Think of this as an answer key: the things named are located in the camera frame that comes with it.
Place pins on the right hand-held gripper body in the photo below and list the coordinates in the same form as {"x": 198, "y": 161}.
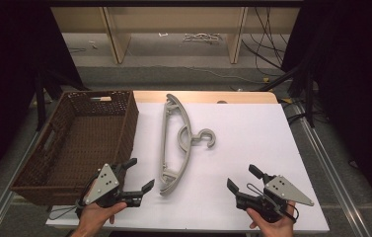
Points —
{"x": 282, "y": 191}

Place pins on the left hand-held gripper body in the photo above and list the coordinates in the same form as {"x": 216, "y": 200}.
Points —
{"x": 103, "y": 184}

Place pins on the brown woven basket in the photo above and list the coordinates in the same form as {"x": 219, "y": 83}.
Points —
{"x": 85, "y": 141}

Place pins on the person's left hand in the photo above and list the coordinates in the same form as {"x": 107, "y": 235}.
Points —
{"x": 94, "y": 215}

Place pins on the person's right hand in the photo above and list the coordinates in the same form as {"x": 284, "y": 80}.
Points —
{"x": 274, "y": 228}

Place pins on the white table mat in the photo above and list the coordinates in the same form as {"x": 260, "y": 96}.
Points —
{"x": 256, "y": 138}

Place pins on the black metal stand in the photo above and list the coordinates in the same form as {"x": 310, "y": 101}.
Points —
{"x": 40, "y": 98}
{"x": 309, "y": 98}

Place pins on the black curtain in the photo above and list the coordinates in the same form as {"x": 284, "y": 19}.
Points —
{"x": 12, "y": 65}
{"x": 354, "y": 82}

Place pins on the small white floor scrap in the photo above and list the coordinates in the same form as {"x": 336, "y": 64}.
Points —
{"x": 163, "y": 34}

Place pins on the light wooden shelf unit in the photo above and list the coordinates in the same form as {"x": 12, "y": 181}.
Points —
{"x": 173, "y": 19}

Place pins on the aluminium frame rail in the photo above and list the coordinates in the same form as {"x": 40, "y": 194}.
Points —
{"x": 334, "y": 177}
{"x": 2, "y": 204}

